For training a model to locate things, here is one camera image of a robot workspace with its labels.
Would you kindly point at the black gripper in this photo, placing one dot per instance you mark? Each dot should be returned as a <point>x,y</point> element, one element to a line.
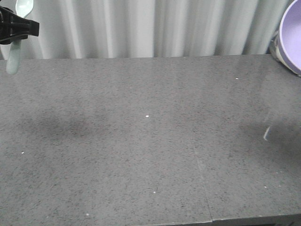
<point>12,27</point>

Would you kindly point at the mint green plastic spoon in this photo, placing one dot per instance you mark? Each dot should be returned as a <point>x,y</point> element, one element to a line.
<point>23,9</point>

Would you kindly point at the lilac plastic bowl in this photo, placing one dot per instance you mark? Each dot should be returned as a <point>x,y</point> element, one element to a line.
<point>289,37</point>

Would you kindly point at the white pleated curtain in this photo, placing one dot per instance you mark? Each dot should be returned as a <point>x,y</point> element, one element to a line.
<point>152,28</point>

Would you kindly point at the white rice cooker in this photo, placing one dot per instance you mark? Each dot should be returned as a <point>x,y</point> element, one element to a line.
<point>273,47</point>

